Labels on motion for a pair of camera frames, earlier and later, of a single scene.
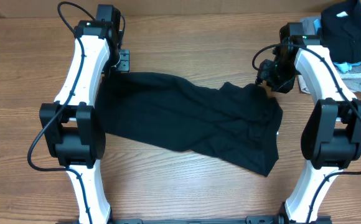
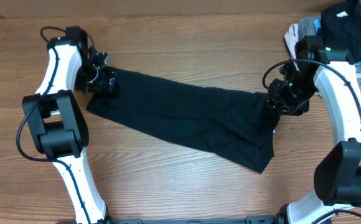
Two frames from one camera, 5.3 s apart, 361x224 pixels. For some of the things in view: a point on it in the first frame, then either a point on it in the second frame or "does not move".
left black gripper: (124, 63) → (106, 81)
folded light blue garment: (344, 66) does not move
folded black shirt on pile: (351, 36) does not move
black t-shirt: (241, 124) does not move
